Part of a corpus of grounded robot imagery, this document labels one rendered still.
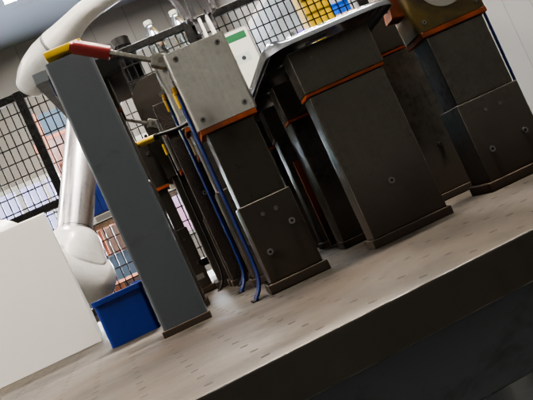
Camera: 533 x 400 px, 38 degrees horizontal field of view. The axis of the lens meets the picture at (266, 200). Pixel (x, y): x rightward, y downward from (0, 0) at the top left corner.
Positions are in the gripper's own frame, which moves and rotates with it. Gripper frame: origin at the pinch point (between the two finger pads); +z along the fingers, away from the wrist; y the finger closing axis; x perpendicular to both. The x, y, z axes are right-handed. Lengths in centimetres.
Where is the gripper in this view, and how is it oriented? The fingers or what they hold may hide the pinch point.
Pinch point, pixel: (208, 29)
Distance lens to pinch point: 206.1
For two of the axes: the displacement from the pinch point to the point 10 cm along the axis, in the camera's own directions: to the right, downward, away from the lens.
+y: -9.0, 4.3, -1.2
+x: 0.9, -0.9, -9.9
